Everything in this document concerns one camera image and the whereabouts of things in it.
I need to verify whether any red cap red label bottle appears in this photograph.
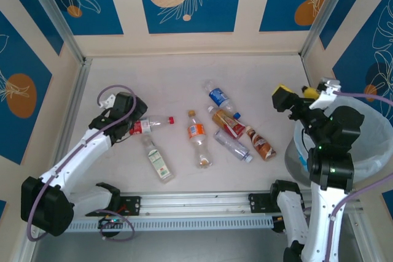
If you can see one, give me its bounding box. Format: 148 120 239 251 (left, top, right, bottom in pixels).
128 115 176 136

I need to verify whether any green label clear bottle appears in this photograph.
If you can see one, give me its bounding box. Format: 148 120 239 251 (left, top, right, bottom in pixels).
140 135 175 185

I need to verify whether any grey clear water bottle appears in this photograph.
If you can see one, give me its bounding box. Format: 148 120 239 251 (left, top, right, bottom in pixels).
213 128 254 163

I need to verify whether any translucent white bin liner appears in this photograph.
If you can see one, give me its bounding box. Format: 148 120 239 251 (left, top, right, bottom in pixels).
293 93 393 183

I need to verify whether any grey round bin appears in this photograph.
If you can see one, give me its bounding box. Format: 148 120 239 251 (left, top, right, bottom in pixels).
284 93 393 189

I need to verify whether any brown coffee drink bottle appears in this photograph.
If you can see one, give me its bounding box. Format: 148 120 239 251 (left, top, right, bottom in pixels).
244 125 276 161

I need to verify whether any red orange tea bottle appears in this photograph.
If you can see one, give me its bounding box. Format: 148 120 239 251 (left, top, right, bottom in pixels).
207 106 246 139

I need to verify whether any orange label soda bottle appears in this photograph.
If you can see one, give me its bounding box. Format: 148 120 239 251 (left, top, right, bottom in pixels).
186 110 214 169

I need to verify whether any blue label water bottle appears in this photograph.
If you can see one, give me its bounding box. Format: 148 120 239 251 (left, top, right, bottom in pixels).
204 80 241 119

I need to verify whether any small circuit board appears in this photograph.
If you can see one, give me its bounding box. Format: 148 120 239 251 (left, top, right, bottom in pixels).
98 216 123 229

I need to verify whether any aluminium table side rail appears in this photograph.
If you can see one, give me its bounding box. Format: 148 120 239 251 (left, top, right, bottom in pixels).
15 58 93 262
300 55 323 91

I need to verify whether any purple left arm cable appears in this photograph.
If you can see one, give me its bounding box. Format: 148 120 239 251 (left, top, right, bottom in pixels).
26 85 138 242

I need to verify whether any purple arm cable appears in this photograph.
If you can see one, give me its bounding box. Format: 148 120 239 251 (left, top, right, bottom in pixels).
26 85 138 242
324 90 393 262

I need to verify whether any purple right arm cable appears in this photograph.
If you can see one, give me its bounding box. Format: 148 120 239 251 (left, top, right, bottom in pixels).
324 90 393 262

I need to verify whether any aluminium frame post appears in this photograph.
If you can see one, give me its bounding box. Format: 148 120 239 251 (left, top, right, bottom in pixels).
300 0 352 59
23 0 85 65

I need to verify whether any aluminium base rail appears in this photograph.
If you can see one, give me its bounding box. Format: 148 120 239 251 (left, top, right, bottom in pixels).
119 193 277 215

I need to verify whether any purple cable loop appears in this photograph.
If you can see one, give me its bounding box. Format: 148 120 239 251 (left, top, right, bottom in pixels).
99 209 135 242

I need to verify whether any grey slotted cable duct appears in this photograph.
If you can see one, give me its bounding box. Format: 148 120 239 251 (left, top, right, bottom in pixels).
66 215 276 234

